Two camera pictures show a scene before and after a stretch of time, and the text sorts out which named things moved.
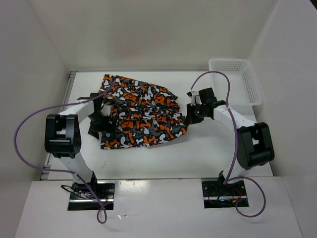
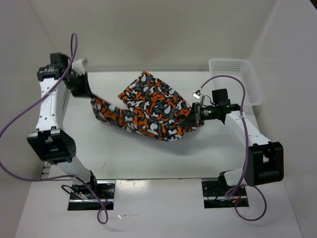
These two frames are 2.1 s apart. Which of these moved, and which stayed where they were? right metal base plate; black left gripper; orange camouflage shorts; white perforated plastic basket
Moved: orange camouflage shorts; black left gripper
Stayed: right metal base plate; white perforated plastic basket
